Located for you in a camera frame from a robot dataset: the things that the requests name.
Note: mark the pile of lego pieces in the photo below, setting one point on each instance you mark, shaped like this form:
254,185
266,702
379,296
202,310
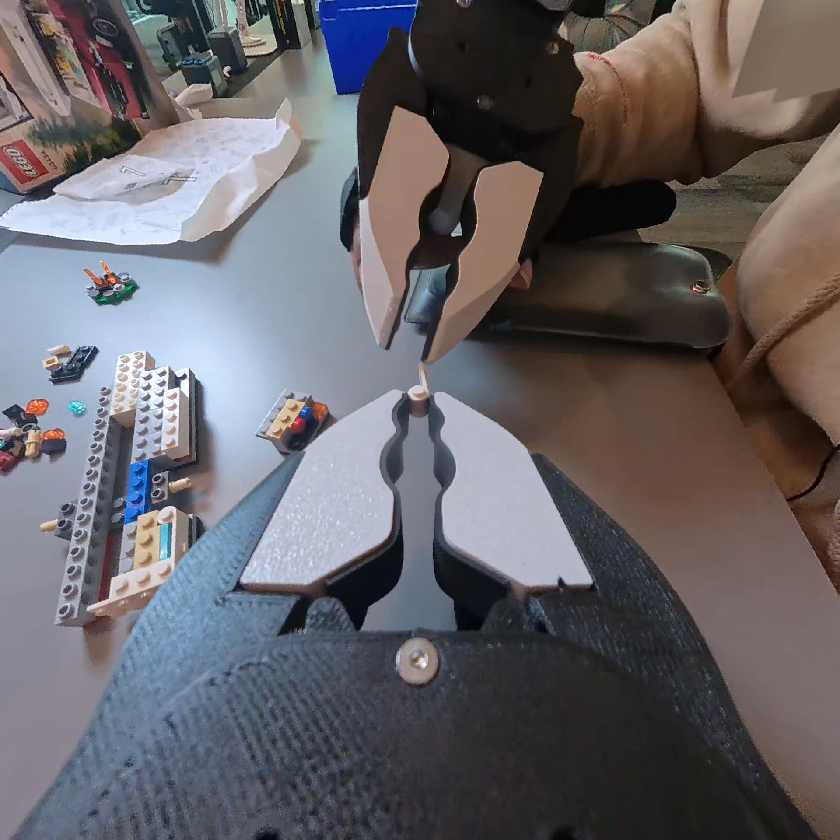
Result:
33,439

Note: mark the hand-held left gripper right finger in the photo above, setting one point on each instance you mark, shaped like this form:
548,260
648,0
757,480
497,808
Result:
512,512

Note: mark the colourful lego set box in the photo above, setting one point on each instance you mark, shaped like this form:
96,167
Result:
79,85

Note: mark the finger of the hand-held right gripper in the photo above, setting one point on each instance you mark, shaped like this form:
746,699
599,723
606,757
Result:
499,229
394,216

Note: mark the transparent orange lego piece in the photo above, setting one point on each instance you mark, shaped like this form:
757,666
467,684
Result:
319,411

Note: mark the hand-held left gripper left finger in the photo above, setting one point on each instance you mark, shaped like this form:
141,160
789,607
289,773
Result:
328,505

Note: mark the small grey lego assembly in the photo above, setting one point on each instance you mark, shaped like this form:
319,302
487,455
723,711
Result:
289,426

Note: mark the cream lego lever piece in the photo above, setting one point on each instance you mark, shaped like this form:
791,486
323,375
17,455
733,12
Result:
417,395

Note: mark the blue plastic bin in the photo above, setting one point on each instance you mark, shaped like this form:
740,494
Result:
367,46

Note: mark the tan lego plate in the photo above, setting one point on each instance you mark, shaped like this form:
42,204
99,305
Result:
283,420

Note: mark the person's right hand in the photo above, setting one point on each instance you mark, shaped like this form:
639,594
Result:
523,274

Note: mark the person's right forearm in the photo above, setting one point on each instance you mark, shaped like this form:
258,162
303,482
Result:
656,85

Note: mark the green round lego campfire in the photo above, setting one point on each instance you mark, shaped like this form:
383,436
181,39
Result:
111,289

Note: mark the printed white paper bag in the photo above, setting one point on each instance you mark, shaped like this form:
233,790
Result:
164,177

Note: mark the black printed box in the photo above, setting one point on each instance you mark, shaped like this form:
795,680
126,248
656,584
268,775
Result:
289,23

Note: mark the long grey lego build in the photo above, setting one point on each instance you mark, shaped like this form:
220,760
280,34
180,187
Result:
151,426

